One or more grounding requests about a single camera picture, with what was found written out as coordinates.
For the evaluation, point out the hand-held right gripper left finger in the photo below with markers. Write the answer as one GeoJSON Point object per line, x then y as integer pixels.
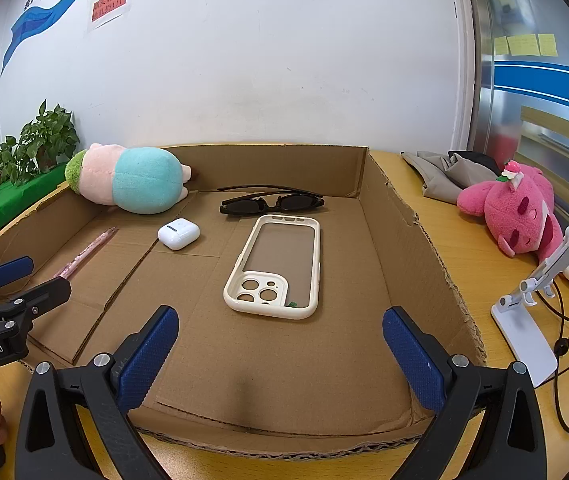
{"type": "Point", "coordinates": [149, 355]}

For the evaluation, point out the cream phone case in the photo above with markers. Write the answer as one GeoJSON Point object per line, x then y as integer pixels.
{"type": "Point", "coordinates": [279, 260]}

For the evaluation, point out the shallow cardboard box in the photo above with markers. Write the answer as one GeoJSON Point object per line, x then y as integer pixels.
{"type": "Point", "coordinates": [264, 360]}

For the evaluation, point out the grey cloth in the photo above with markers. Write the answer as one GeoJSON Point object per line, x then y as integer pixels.
{"type": "Point", "coordinates": [439, 175]}

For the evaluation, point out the white earbuds case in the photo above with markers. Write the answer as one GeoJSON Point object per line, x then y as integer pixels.
{"type": "Point", "coordinates": [178, 234]}

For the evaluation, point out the yellow sticky note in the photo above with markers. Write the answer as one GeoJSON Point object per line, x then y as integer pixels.
{"type": "Point", "coordinates": [523, 45]}
{"type": "Point", "coordinates": [500, 46]}
{"type": "Point", "coordinates": [547, 45]}

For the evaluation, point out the pink and teal plush toy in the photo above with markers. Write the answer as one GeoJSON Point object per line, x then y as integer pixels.
{"type": "Point", "coordinates": [139, 180]}

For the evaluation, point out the large potted green plant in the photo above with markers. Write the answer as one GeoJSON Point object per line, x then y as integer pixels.
{"type": "Point", "coordinates": [49, 135]}

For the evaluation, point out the pink bear plush toy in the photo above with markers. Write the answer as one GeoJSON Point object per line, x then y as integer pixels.
{"type": "Point", "coordinates": [514, 205]}

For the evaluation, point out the red wall sign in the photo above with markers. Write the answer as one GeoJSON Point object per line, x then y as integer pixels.
{"type": "Point", "coordinates": [109, 5]}

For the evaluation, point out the blue door banner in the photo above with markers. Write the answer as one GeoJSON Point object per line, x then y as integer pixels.
{"type": "Point", "coordinates": [539, 82]}

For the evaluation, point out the green tablecloth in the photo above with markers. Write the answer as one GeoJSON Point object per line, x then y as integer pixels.
{"type": "Point", "coordinates": [9, 205]}

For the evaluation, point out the blue wave wall decal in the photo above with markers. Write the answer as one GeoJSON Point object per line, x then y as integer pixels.
{"type": "Point", "coordinates": [29, 22]}

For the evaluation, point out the pink pen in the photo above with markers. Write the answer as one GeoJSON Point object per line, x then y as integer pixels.
{"type": "Point", "coordinates": [87, 252]}

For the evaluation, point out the black cloth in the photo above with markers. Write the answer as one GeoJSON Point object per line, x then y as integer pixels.
{"type": "Point", "coordinates": [479, 160]}

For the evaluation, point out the black sunglasses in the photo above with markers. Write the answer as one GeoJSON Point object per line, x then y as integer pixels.
{"type": "Point", "coordinates": [244, 206]}

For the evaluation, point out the white phone stand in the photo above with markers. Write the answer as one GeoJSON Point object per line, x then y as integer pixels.
{"type": "Point", "coordinates": [524, 345]}

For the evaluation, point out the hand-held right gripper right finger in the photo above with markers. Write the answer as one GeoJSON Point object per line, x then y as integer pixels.
{"type": "Point", "coordinates": [414, 360]}

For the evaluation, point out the glass door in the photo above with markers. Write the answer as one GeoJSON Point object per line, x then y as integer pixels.
{"type": "Point", "coordinates": [554, 135]}

